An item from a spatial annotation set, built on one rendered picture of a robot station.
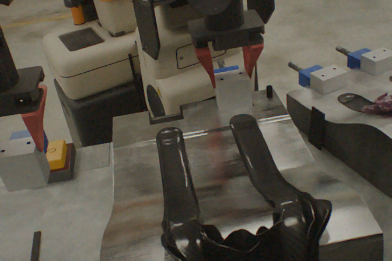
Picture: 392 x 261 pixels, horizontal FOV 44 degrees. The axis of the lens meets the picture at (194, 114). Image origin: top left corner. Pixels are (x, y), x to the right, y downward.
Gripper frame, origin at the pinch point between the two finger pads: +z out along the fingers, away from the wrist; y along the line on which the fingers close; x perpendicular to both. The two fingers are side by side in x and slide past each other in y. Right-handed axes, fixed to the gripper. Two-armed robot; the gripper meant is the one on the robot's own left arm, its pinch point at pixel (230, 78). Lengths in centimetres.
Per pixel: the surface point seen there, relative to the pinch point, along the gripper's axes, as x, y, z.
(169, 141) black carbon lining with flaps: -7.2, -10.8, 4.3
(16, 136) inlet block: -8.9, -30.4, -2.3
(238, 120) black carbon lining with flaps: -5.4, -0.3, 4.1
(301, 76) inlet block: 8.7, 13.8, 6.9
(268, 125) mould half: -8.2, 3.6, 4.0
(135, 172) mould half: -13.2, -15.8, 4.0
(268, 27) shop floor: 238, 63, 101
